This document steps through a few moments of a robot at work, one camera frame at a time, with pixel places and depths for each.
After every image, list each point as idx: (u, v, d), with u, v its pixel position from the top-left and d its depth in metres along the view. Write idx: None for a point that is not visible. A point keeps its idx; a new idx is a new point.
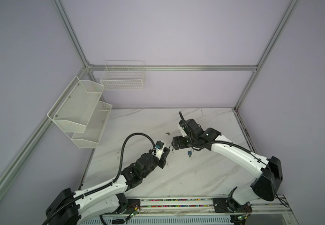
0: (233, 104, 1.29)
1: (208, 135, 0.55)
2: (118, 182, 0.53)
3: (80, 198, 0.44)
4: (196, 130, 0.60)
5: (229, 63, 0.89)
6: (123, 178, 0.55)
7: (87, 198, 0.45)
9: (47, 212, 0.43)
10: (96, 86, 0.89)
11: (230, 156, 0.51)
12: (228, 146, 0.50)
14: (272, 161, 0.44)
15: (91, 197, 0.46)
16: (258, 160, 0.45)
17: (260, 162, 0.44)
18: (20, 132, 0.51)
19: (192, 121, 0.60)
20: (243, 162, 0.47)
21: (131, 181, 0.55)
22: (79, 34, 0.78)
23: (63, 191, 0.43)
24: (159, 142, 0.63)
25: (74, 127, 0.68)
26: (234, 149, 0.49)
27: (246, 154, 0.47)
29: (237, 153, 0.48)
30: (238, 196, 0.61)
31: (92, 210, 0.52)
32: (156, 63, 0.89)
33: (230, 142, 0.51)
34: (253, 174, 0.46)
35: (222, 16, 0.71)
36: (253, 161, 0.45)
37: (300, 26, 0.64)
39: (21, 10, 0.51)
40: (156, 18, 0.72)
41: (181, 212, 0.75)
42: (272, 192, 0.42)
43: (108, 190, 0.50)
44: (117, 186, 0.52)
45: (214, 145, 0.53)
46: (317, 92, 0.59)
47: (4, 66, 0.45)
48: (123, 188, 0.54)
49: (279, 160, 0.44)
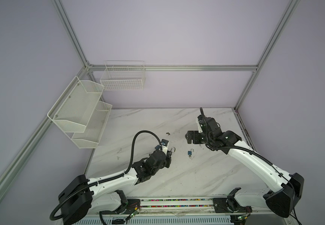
0: (233, 104, 1.29)
1: (228, 138, 0.52)
2: (129, 175, 0.53)
3: (94, 185, 0.44)
4: (215, 131, 0.57)
5: (229, 63, 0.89)
6: (133, 171, 0.55)
7: (101, 186, 0.45)
9: (60, 196, 0.44)
10: (96, 86, 0.89)
11: (248, 165, 0.48)
12: (248, 155, 0.47)
14: (295, 177, 0.41)
15: (104, 186, 0.46)
16: (279, 174, 0.42)
17: (282, 177, 0.41)
18: (20, 132, 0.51)
19: (213, 120, 0.56)
20: (261, 173, 0.45)
21: (140, 176, 0.56)
22: (79, 34, 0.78)
23: (77, 178, 0.43)
24: (164, 139, 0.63)
25: (75, 127, 0.68)
26: (255, 159, 0.46)
27: (267, 166, 0.44)
29: (257, 164, 0.45)
30: (240, 198, 0.61)
31: (98, 203, 0.52)
32: (157, 63, 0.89)
33: (252, 151, 0.48)
34: (272, 187, 0.43)
35: (222, 16, 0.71)
36: (273, 174, 0.42)
37: (300, 26, 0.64)
39: (20, 10, 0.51)
40: (156, 18, 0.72)
41: (181, 212, 0.75)
42: (288, 210, 0.40)
43: (119, 180, 0.50)
44: (128, 178, 0.52)
45: (232, 149, 0.50)
46: (316, 91, 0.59)
47: (5, 66, 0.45)
48: (133, 180, 0.54)
49: (302, 177, 0.41)
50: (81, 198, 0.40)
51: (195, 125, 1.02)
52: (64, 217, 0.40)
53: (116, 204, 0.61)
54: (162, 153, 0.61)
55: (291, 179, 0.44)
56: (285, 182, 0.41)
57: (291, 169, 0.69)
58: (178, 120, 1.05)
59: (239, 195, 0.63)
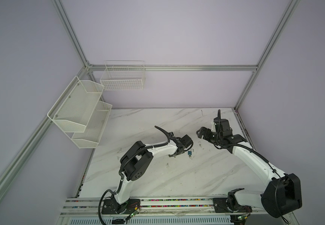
0: (233, 104, 1.29)
1: (234, 138, 0.59)
2: (171, 143, 0.64)
3: (150, 147, 0.54)
4: (226, 131, 0.64)
5: (229, 63, 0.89)
6: (172, 142, 0.65)
7: (155, 149, 0.55)
9: (124, 158, 0.53)
10: (97, 86, 0.89)
11: (248, 162, 0.52)
12: (248, 152, 0.52)
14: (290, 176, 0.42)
15: (157, 149, 0.56)
16: (273, 170, 0.45)
17: (275, 173, 0.44)
18: (20, 132, 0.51)
19: (228, 120, 0.63)
20: (257, 168, 0.49)
21: (179, 145, 0.65)
22: (79, 34, 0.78)
23: (135, 143, 0.53)
24: None
25: (74, 127, 0.68)
26: (253, 155, 0.51)
27: (262, 161, 0.48)
29: (254, 159, 0.50)
30: (240, 197, 0.62)
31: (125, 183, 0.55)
32: (156, 63, 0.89)
33: (251, 148, 0.54)
34: (264, 182, 0.46)
35: (222, 16, 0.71)
36: (267, 169, 0.46)
37: (300, 26, 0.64)
39: (21, 10, 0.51)
40: (157, 18, 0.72)
41: (181, 212, 0.75)
42: (277, 207, 0.41)
43: (166, 146, 0.60)
44: (172, 146, 0.63)
45: (235, 147, 0.57)
46: (316, 92, 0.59)
47: (3, 66, 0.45)
48: (174, 149, 0.65)
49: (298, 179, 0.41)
50: (144, 158, 0.50)
51: (195, 125, 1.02)
52: (131, 172, 0.50)
53: (126, 197, 0.64)
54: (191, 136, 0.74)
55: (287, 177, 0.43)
56: (276, 177, 0.43)
57: (291, 169, 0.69)
58: (178, 120, 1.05)
59: (238, 192, 0.64)
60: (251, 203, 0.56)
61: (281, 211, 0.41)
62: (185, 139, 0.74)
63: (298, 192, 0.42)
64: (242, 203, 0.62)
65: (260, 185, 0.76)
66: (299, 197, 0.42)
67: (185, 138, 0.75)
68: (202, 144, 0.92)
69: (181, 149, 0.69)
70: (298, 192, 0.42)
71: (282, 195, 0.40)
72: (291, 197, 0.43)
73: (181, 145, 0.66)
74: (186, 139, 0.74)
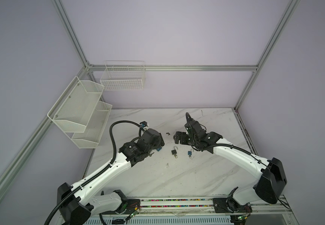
0: (233, 104, 1.29)
1: (210, 138, 0.57)
2: (118, 162, 0.47)
3: (79, 190, 0.40)
4: (200, 132, 0.62)
5: (230, 63, 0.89)
6: (122, 156, 0.48)
7: (87, 188, 0.41)
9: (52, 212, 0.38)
10: (96, 86, 0.89)
11: (231, 158, 0.52)
12: (229, 149, 0.52)
14: (273, 162, 0.44)
15: (91, 186, 0.41)
16: (258, 161, 0.46)
17: (261, 163, 0.45)
18: (20, 133, 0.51)
19: (197, 123, 0.61)
20: (243, 163, 0.49)
21: (131, 156, 0.48)
22: (79, 34, 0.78)
23: (59, 188, 0.40)
24: (144, 122, 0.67)
25: (74, 127, 0.68)
26: (235, 151, 0.50)
27: (246, 155, 0.48)
29: (237, 154, 0.49)
30: (239, 197, 0.61)
31: (98, 202, 0.51)
32: (156, 62, 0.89)
33: (231, 145, 0.53)
34: (253, 175, 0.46)
35: (222, 16, 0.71)
36: (253, 162, 0.46)
37: (300, 26, 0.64)
39: (20, 9, 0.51)
40: (156, 18, 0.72)
41: (181, 212, 0.75)
42: (275, 194, 0.42)
43: (107, 172, 0.44)
44: (118, 166, 0.46)
45: (215, 147, 0.55)
46: (316, 91, 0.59)
47: (3, 66, 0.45)
48: (125, 165, 0.48)
49: (280, 161, 0.44)
50: (70, 208, 0.37)
51: None
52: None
53: (117, 203, 0.62)
54: (154, 131, 0.54)
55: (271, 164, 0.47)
56: (264, 167, 0.44)
57: (291, 169, 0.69)
58: (178, 120, 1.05)
59: (236, 193, 0.63)
60: (250, 198, 0.56)
61: (277, 196, 0.43)
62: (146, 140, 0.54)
63: (282, 173, 0.45)
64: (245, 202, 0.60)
65: None
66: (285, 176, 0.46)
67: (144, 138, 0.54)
68: None
69: (143, 155, 0.53)
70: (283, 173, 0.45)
71: (274, 182, 0.42)
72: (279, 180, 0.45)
73: (133, 155, 0.49)
74: (146, 139, 0.54)
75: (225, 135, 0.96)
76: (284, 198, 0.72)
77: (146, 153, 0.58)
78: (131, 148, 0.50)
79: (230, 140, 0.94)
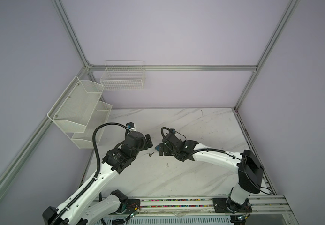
0: (233, 104, 1.29)
1: (188, 146, 0.59)
2: (103, 174, 0.45)
3: (65, 211, 0.38)
4: (177, 143, 0.64)
5: (230, 63, 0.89)
6: (107, 167, 0.46)
7: (74, 207, 0.39)
9: None
10: (96, 86, 0.89)
11: (210, 161, 0.54)
12: (206, 153, 0.54)
14: (245, 153, 0.47)
15: (78, 204, 0.40)
16: (232, 157, 0.48)
17: (236, 159, 0.47)
18: (20, 133, 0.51)
19: (172, 135, 0.63)
20: (221, 162, 0.51)
21: (116, 165, 0.47)
22: (79, 34, 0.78)
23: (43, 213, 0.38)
24: (130, 123, 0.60)
25: (74, 127, 0.68)
26: (211, 153, 0.53)
27: (222, 154, 0.50)
29: (214, 155, 0.52)
30: (236, 197, 0.62)
31: (92, 213, 0.50)
32: (156, 63, 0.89)
33: (207, 148, 0.55)
34: (233, 170, 0.48)
35: (222, 16, 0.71)
36: (229, 159, 0.48)
37: (300, 26, 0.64)
39: (20, 9, 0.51)
40: (156, 18, 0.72)
41: (181, 212, 0.75)
42: (256, 184, 0.45)
43: (93, 187, 0.43)
44: (103, 178, 0.45)
45: (194, 155, 0.57)
46: (316, 91, 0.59)
47: (2, 66, 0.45)
48: (110, 176, 0.46)
49: (251, 151, 0.48)
50: None
51: (195, 125, 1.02)
52: None
53: (117, 205, 0.62)
54: (137, 132, 0.54)
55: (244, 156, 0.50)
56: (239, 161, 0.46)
57: (291, 169, 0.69)
58: (178, 120, 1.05)
59: (232, 194, 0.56)
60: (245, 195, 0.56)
61: (259, 185, 0.46)
62: (129, 145, 0.52)
63: (256, 161, 0.48)
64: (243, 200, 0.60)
65: None
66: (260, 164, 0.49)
67: (127, 143, 0.52)
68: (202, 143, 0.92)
69: (130, 160, 0.52)
70: (257, 161, 0.48)
71: (250, 173, 0.44)
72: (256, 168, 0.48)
73: (117, 164, 0.47)
74: (129, 143, 0.52)
75: (226, 135, 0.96)
76: (284, 198, 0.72)
77: (132, 158, 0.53)
78: (115, 156, 0.48)
79: (230, 140, 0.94)
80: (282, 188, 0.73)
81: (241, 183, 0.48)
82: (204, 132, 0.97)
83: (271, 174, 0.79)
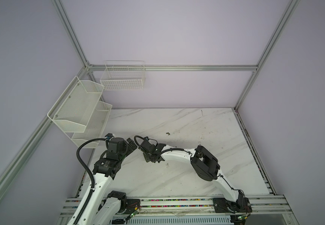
0: (233, 104, 1.29)
1: (158, 149, 0.69)
2: (99, 182, 0.47)
3: None
4: (150, 148, 0.74)
5: (230, 63, 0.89)
6: (101, 175, 0.48)
7: (82, 221, 0.40)
9: None
10: (97, 86, 0.89)
11: (175, 158, 0.64)
12: (170, 152, 0.64)
14: (197, 149, 0.57)
15: (86, 217, 0.40)
16: (188, 153, 0.59)
17: (190, 153, 0.58)
18: (20, 133, 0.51)
19: (146, 141, 0.74)
20: (181, 158, 0.61)
21: (108, 171, 0.49)
22: (79, 34, 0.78)
23: None
24: (109, 134, 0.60)
25: (74, 127, 0.68)
26: (173, 152, 0.63)
27: (181, 152, 0.61)
29: (176, 153, 0.62)
30: (226, 194, 0.64)
31: (98, 222, 0.50)
32: (156, 62, 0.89)
33: (171, 148, 0.66)
34: None
35: (222, 16, 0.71)
36: (185, 155, 0.58)
37: (300, 25, 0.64)
39: (21, 10, 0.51)
40: (156, 19, 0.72)
41: (181, 212, 0.75)
42: (208, 172, 0.55)
43: (94, 197, 0.44)
44: (101, 186, 0.46)
45: (162, 155, 0.67)
46: (316, 91, 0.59)
47: (2, 66, 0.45)
48: (108, 181, 0.49)
49: (201, 146, 0.58)
50: None
51: (195, 125, 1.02)
52: None
53: (118, 207, 0.63)
54: (117, 138, 0.57)
55: (196, 151, 0.59)
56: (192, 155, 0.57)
57: (291, 169, 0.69)
58: (177, 120, 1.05)
59: (225, 194, 0.64)
60: (228, 191, 0.62)
61: (211, 174, 0.55)
62: (113, 150, 0.55)
63: (207, 154, 0.58)
64: (237, 191, 0.66)
65: (260, 185, 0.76)
66: (211, 155, 0.59)
67: (111, 149, 0.56)
68: (201, 143, 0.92)
69: (119, 163, 0.56)
70: (208, 153, 0.58)
71: (202, 164, 0.55)
72: (208, 160, 0.58)
73: (110, 169, 0.50)
74: (114, 149, 0.55)
75: (225, 135, 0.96)
76: (284, 198, 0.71)
77: (121, 161, 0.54)
78: (105, 164, 0.51)
79: (229, 140, 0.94)
80: (282, 188, 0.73)
81: (198, 173, 0.57)
82: (204, 132, 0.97)
83: (271, 174, 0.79)
